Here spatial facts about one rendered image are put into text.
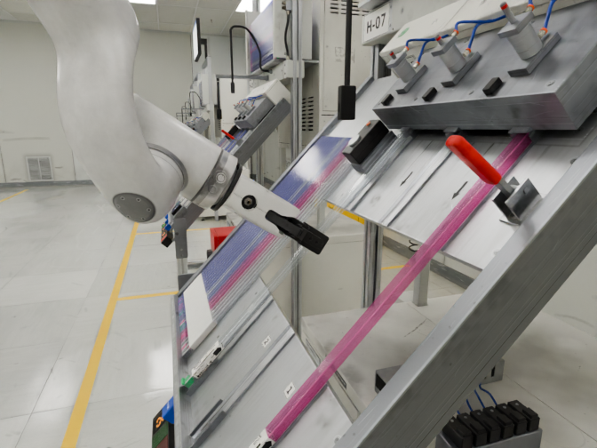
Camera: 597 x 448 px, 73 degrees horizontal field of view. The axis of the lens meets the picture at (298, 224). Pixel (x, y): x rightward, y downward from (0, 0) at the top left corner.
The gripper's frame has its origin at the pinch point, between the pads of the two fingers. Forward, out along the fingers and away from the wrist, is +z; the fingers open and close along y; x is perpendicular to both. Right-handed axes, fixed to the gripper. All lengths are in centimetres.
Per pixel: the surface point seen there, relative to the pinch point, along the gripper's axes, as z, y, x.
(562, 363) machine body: 66, 0, -5
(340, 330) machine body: 33.2, 27.8, 17.0
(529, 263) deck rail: 3.3, -32.1, -9.0
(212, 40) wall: -36, 849, -207
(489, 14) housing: -0.1, -10.3, -36.9
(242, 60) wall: 34, 849, -210
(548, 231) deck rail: 3.2, -32.1, -12.0
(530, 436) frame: 41.5, -17.1, 7.8
